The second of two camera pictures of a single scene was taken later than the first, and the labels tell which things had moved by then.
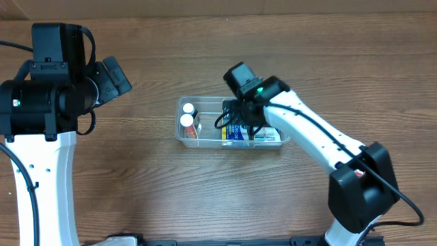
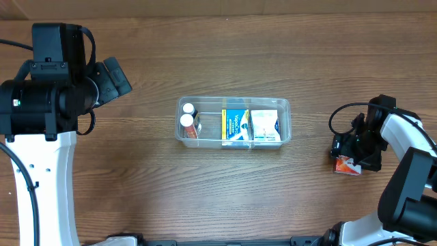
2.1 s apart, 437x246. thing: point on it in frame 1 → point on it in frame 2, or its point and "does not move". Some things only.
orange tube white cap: (186, 120) does not move
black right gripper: (237, 111) → (356, 150)
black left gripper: (111, 82) does not move
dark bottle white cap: (189, 108) does not move
